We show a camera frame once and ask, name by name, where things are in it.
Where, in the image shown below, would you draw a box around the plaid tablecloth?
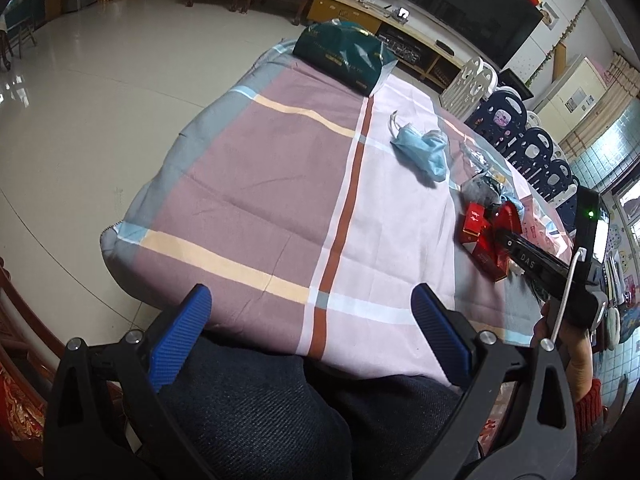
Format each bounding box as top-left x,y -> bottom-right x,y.
100,37 -> 576,377

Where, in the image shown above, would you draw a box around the blue face mask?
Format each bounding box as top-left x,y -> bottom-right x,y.
389,110 -> 449,184

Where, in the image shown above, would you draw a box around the cream standing air conditioner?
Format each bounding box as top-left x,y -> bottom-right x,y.
531,55 -> 609,132

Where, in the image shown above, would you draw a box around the pink plastic packet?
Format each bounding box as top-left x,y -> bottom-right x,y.
519,194 -> 574,262

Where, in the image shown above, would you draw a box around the clear plastic wrapper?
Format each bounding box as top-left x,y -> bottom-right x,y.
459,139 -> 495,177

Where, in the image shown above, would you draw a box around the white charging cable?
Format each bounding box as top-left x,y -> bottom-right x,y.
546,247 -> 587,352

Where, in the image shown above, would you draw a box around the dark green gift bag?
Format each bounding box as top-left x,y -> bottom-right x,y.
292,20 -> 399,99

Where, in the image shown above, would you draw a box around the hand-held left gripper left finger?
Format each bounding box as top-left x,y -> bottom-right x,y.
42,283 -> 221,480

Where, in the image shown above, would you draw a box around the wooden television cabinet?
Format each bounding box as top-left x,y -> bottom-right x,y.
306,0 -> 467,82

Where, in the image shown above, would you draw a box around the white plastic chair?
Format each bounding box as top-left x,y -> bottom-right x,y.
438,57 -> 499,117

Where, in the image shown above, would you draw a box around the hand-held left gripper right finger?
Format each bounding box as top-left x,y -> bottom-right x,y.
410,282 -> 581,480

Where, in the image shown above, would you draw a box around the carved red wooden chair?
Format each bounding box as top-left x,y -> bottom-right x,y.
0,257 -> 68,443

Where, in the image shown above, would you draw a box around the small red cigarette pack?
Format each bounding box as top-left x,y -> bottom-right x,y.
459,203 -> 490,248

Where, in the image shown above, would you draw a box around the person's legs dark trousers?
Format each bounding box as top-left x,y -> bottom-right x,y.
157,335 -> 483,480

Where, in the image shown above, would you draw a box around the red cigarette carton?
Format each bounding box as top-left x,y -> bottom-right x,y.
467,200 -> 524,282

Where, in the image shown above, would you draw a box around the person's right forearm red sleeve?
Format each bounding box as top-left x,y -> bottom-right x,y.
572,377 -> 610,442

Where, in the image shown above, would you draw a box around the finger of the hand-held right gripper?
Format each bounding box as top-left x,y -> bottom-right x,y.
484,225 -> 516,267

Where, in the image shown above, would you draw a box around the large black television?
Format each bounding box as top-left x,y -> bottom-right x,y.
364,0 -> 544,69

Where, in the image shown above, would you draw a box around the person's right hand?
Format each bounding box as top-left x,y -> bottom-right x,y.
531,302 -> 594,402

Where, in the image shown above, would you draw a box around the dark grey crumpled bag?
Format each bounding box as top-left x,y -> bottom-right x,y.
460,172 -> 507,209

